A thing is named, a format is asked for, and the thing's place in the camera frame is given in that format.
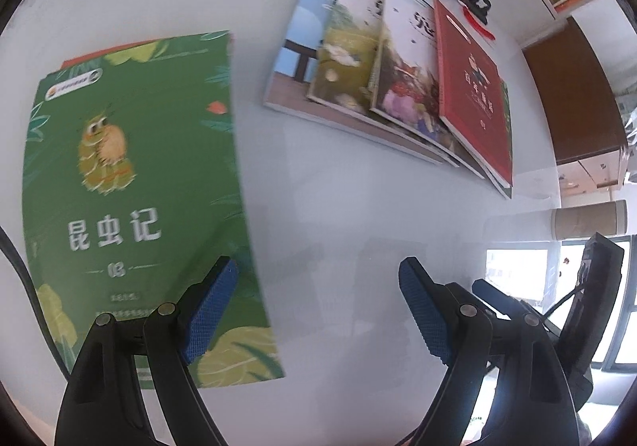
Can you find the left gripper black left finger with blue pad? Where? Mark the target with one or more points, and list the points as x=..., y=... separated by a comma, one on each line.
x=103, y=405

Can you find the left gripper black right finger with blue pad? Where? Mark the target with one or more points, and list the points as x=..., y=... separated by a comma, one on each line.
x=532, y=405

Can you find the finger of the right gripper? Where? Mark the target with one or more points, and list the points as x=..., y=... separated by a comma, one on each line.
x=499, y=305

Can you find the red cover book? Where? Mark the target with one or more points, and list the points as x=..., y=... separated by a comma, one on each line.
x=471, y=101

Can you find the brown wooden cabinet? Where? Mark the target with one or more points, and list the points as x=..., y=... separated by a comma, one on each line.
x=579, y=105

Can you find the white rabbit slope book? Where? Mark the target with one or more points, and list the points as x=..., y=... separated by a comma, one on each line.
x=406, y=91

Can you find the yellow green cover book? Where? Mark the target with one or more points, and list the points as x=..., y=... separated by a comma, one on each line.
x=345, y=61

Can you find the light blue cover book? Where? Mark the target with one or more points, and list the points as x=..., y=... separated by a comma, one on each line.
x=294, y=68

